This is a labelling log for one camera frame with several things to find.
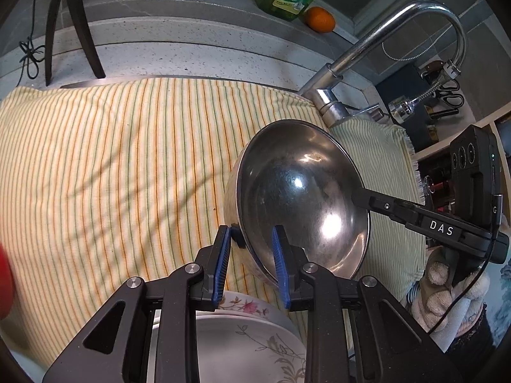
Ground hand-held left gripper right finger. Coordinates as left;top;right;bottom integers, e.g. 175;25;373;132
271;225;466;383

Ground white plate pink floral print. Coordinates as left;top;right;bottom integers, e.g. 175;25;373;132
217;292;304;342

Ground large steel bowl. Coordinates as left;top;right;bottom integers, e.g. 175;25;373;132
224;119;372;285

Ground person's right hand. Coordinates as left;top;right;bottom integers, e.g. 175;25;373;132
411;248;492;338

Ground yellow striped cloth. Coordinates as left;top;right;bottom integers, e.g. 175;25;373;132
0;76;424;368

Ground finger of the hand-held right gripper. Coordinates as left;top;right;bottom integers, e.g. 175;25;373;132
350;185;424;225

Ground red blurry object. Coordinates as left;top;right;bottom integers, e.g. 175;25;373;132
0;243;17;320

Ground black scissors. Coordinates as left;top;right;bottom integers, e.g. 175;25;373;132
434;79;466;109

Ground black ring light cable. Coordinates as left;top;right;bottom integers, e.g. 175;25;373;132
18;0;47;81

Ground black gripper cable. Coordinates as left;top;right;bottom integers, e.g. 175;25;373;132
428;193;504;334

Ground white plate grey floral print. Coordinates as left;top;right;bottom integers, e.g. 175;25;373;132
152;313;309;383

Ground chrome kitchen faucet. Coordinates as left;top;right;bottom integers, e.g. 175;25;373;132
300;1;468;128

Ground person's right forearm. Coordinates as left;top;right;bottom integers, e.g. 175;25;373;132
433;305;490;372

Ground orange fruit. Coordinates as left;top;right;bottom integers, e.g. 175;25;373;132
305;7;335;34

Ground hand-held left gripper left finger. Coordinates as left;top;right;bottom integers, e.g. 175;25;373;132
42;225;233;383

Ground black tripod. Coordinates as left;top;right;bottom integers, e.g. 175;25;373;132
45;0;106;87

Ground dark knife block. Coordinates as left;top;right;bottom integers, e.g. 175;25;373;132
374;62;469;153

